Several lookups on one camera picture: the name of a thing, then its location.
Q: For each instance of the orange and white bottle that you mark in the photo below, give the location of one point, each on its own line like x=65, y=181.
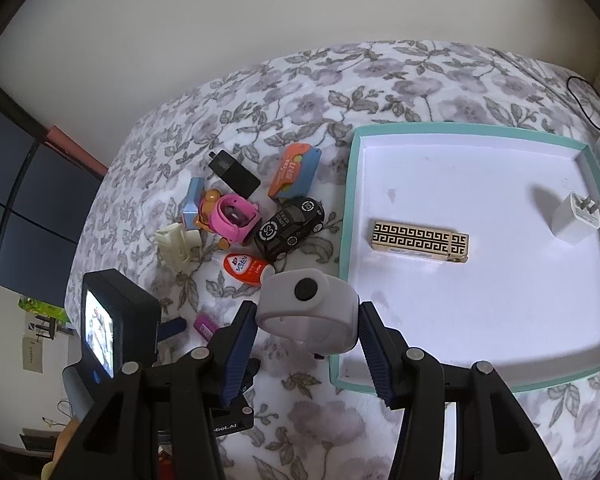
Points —
x=240, y=267

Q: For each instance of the paper tag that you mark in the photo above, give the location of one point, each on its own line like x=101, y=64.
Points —
x=32, y=352

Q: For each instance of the purple small item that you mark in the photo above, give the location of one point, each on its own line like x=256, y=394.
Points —
x=206, y=326

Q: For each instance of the gold patterned lighter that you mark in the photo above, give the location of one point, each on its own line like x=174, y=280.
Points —
x=410, y=237

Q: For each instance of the pink watch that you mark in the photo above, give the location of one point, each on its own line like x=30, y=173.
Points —
x=227, y=227

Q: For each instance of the black rectangular device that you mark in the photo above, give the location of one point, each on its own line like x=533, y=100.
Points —
x=235, y=175

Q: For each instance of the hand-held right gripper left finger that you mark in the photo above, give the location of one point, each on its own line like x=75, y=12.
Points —
x=236, y=355

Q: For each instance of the orange toy dog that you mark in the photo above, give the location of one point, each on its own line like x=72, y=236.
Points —
x=211, y=199

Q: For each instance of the salmon board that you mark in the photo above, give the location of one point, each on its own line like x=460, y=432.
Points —
x=75, y=152

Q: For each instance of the white charger plug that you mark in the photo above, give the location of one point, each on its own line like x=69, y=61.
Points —
x=570, y=222

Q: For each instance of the teal tray box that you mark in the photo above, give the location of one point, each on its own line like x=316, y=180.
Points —
x=480, y=285

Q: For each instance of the cream plastic toy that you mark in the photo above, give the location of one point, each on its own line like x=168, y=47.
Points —
x=175, y=247

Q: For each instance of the dark wardrobe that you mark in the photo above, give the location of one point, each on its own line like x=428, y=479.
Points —
x=30, y=185

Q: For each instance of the grey wristband device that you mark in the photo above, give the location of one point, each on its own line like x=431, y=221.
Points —
x=325, y=320

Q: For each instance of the green item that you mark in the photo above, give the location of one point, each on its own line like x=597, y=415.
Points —
x=35, y=305

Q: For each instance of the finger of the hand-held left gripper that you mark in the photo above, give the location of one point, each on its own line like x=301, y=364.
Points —
x=172, y=328
x=250, y=374

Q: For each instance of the black toy car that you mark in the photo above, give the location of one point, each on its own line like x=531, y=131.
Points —
x=285, y=227

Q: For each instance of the orange and blue case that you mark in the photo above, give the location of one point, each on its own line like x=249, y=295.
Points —
x=287, y=172

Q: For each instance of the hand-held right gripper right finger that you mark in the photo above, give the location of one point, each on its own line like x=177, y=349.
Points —
x=376, y=360

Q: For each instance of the light blue small box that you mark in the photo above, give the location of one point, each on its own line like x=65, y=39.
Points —
x=192, y=202

